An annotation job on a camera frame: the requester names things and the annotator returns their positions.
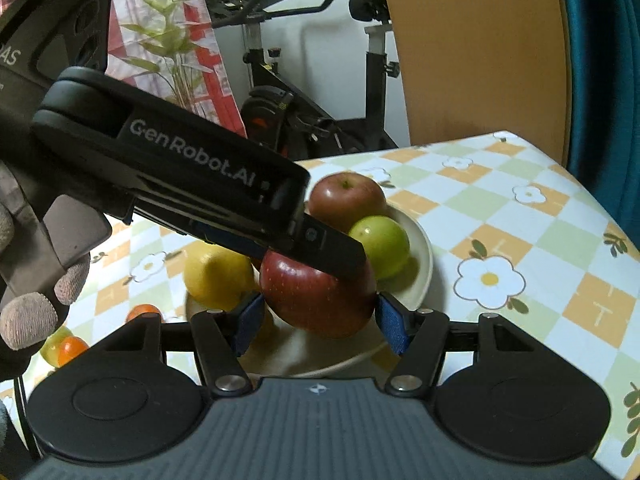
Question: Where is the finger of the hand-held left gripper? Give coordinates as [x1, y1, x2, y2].
[287, 212, 367, 282]
[182, 217, 273, 262]

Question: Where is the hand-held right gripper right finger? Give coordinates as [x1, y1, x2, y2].
[375, 291, 541, 396]

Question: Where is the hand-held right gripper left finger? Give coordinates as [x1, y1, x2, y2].
[97, 292, 265, 397]

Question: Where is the yellow lemon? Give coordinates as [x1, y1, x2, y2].
[183, 241, 262, 312]

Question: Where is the brownish red apple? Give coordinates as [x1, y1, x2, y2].
[306, 172, 389, 234]

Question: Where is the round green fruit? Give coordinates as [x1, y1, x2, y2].
[348, 216, 411, 281]
[40, 325, 73, 366]

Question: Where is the bright red apple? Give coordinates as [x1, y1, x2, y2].
[259, 249, 377, 339]

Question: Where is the beige round plate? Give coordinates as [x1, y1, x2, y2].
[185, 200, 433, 378]

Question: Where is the person's left hand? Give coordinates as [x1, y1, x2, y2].
[0, 255, 91, 378]

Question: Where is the small orange mandarin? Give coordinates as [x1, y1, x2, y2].
[57, 336, 91, 367]
[126, 304, 164, 324]

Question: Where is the black exercise bike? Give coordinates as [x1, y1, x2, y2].
[207, 0, 401, 162]

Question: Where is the checkered floral tablecloth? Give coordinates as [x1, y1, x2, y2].
[0, 131, 640, 480]

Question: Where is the wooden board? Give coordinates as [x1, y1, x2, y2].
[376, 0, 573, 168]

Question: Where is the teal curtain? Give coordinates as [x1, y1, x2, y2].
[555, 0, 640, 256]

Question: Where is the printed wall tapestry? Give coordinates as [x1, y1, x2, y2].
[0, 0, 248, 137]

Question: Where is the black cable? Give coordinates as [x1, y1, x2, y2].
[14, 376, 40, 461]

